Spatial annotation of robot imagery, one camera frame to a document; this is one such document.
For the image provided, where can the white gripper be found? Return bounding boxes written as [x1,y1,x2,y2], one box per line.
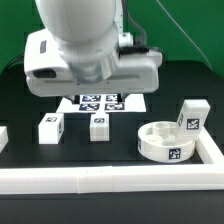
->
[24,29,163,97]

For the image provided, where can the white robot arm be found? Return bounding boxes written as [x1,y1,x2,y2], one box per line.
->
[24,0,162,97]

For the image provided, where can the white marker sheet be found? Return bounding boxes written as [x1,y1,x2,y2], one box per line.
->
[56,94,146,113]

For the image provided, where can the white U-shaped fence wall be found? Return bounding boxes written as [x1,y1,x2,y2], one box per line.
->
[0,130,224,195]

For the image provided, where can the black cable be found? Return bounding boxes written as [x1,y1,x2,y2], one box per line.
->
[3,54,26,72]

